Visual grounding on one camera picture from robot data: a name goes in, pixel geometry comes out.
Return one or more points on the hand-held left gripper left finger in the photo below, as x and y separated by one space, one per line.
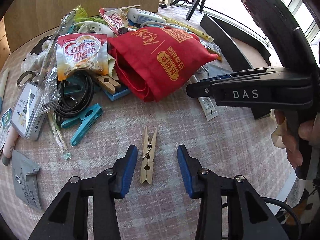
129 171

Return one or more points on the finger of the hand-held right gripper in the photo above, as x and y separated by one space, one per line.
200 90
230 76

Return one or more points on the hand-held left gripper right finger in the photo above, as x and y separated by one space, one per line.
186 172

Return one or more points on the wooden clothespin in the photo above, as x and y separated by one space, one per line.
107 82
146 172

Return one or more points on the black framed container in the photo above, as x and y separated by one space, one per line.
225 37

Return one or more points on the red cloth bag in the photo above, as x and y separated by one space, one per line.
162 60

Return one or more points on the coffee creamer sachet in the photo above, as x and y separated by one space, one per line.
112 18
80 55

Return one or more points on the person's right hand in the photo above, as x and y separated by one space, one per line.
292 147

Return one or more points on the blue grey packet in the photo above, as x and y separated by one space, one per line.
217 70

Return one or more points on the narrow white sachet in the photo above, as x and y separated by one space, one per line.
208 107

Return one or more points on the orange black snack packet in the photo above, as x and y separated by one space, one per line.
212 50

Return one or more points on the pink plaid tablecloth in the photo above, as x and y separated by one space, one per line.
175 120

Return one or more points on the long yellow packet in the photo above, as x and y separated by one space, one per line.
190 28

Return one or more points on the blue plastic clothes peg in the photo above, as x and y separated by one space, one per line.
85 120
72 85

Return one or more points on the light blue plastic tray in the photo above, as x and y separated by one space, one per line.
117 96

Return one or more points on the black tripod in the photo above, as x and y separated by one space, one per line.
197 2

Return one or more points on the pale yellow lens cloth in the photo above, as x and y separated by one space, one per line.
113 70

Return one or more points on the star print tissue pack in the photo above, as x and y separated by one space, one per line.
145 16

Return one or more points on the dark sunglasses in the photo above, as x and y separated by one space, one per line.
122 30

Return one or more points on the grey foil sachet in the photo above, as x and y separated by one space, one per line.
25 182

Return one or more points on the pink tube grey cap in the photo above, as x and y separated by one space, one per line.
10 145

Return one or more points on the white plastic bag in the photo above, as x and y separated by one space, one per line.
35 60

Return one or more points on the wooden slat panel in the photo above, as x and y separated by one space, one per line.
15 37

